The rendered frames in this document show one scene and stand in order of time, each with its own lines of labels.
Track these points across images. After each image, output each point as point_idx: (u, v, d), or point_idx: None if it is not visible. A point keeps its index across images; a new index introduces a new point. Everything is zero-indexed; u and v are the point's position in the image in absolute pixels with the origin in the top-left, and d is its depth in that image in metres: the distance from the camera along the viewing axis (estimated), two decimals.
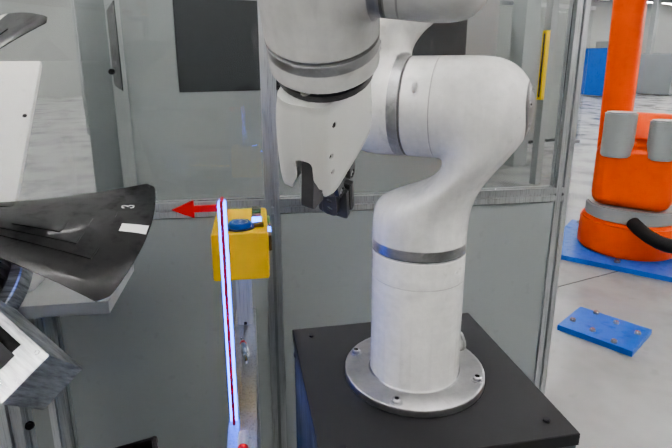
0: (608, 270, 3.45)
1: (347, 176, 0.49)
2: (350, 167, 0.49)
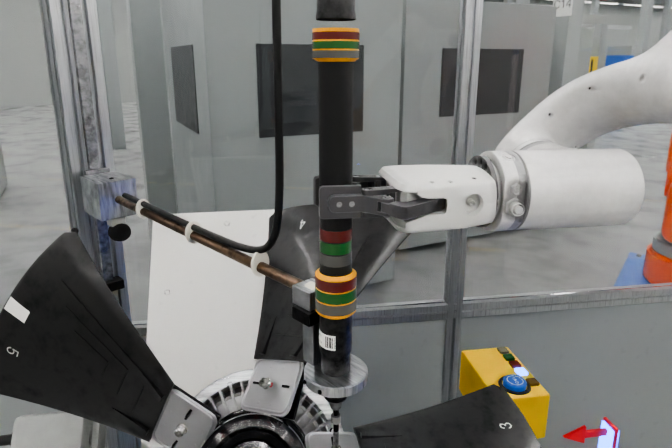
0: None
1: (365, 190, 0.49)
2: (377, 186, 0.50)
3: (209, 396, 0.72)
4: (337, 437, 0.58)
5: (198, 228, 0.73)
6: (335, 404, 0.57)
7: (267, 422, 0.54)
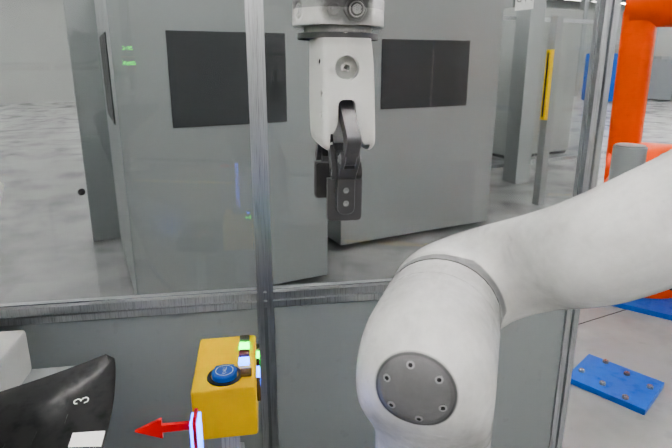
0: (616, 308, 3.35)
1: (333, 175, 0.46)
2: (329, 162, 0.47)
3: None
4: None
5: None
6: None
7: None
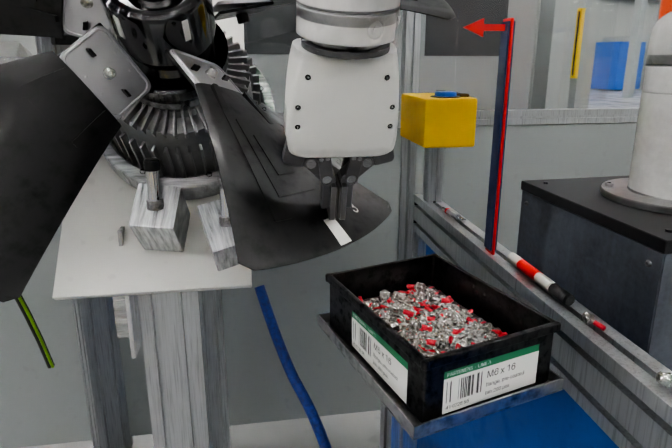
0: None
1: (345, 177, 0.49)
2: (348, 168, 0.48)
3: None
4: None
5: None
6: None
7: None
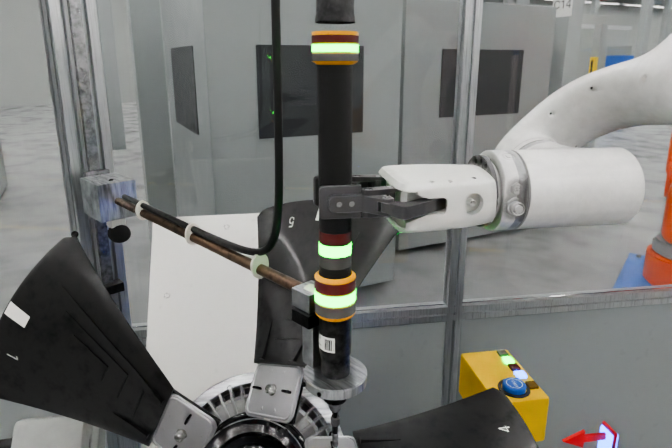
0: None
1: (365, 190, 0.49)
2: (377, 186, 0.50)
3: (209, 400, 0.72)
4: (334, 436, 0.59)
5: (198, 230, 0.73)
6: (334, 406, 0.57)
7: None
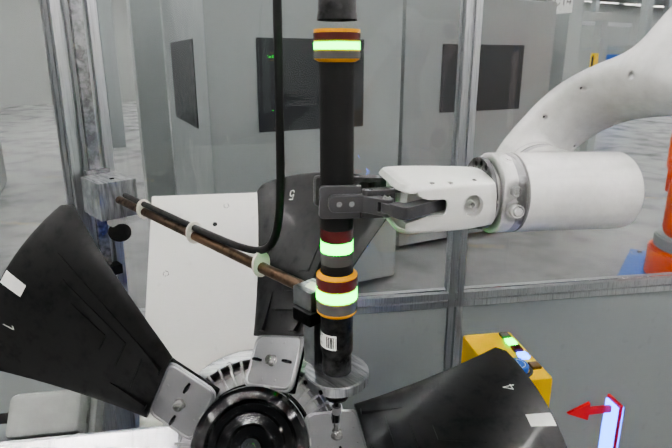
0: None
1: (365, 190, 0.49)
2: (377, 187, 0.50)
3: (208, 375, 0.71)
4: (337, 429, 0.58)
5: (199, 228, 0.73)
6: None
7: (303, 445, 0.52)
